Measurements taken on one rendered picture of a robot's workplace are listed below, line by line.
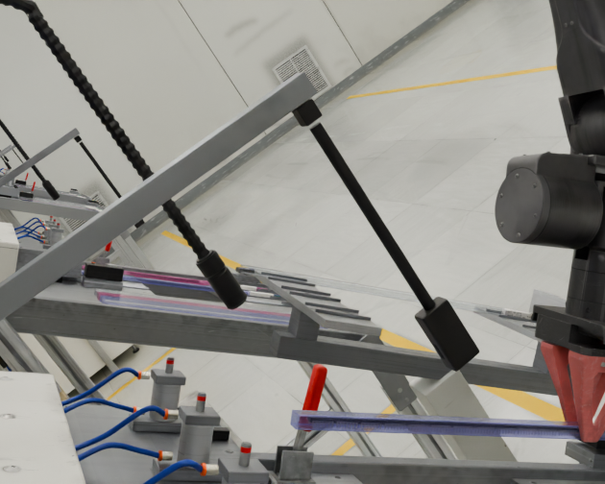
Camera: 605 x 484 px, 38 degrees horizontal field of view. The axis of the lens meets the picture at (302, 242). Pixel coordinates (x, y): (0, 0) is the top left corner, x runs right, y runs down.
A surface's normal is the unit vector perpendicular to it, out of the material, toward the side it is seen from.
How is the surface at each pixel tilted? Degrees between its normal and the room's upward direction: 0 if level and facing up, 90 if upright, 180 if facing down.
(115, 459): 43
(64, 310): 90
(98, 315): 90
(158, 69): 90
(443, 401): 90
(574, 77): 71
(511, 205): 48
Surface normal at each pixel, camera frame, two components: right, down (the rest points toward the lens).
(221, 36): 0.33, 0.10
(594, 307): -0.47, 0.00
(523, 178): -0.90, -0.09
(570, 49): -0.86, 0.31
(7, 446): 0.14, -0.99
